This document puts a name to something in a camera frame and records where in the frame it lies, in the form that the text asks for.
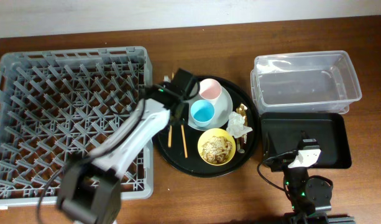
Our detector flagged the blue plastic cup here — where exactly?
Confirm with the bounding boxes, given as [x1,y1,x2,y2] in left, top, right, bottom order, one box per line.
[190,100,215,127]

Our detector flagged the grey plastic dishwasher rack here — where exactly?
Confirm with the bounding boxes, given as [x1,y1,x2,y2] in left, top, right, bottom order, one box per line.
[0,46,152,209]

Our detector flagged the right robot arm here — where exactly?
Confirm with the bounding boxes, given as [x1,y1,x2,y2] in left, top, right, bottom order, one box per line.
[259,131,356,224]

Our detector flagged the grey round plate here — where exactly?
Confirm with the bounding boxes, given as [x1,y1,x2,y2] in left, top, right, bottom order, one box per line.
[188,87,233,131]

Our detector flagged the black rectangular tray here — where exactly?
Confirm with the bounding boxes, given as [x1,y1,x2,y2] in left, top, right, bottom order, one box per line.
[260,113,352,169]

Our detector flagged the wooden chopstick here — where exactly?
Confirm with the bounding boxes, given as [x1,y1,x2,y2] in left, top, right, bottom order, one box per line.
[180,124,188,158]
[167,72,174,148]

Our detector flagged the pink plastic cup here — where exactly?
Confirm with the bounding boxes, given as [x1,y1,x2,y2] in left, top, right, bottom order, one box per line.
[199,78,222,105]

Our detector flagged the gold snack wrapper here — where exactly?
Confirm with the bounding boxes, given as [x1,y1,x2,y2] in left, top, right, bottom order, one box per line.
[236,103,248,145]

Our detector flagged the round black serving tray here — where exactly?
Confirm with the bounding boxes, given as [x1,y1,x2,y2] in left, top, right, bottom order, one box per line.
[152,77,260,178]

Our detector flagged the small metal spoon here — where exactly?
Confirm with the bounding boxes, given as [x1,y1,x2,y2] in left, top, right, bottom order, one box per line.
[236,138,245,154]

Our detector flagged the white napkin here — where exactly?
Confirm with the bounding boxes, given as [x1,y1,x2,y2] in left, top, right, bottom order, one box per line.
[226,111,253,138]

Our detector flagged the food scraps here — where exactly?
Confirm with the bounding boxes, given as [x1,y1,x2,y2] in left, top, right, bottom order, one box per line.
[201,136,233,164]

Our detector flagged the yellow bowl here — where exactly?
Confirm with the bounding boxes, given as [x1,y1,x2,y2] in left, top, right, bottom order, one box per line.
[198,128,236,166]

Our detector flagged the clear plastic waste bin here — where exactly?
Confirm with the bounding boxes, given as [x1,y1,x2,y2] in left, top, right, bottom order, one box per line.
[250,50,362,114]

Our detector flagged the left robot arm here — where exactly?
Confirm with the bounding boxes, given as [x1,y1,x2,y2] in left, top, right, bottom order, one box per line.
[56,69,200,223]

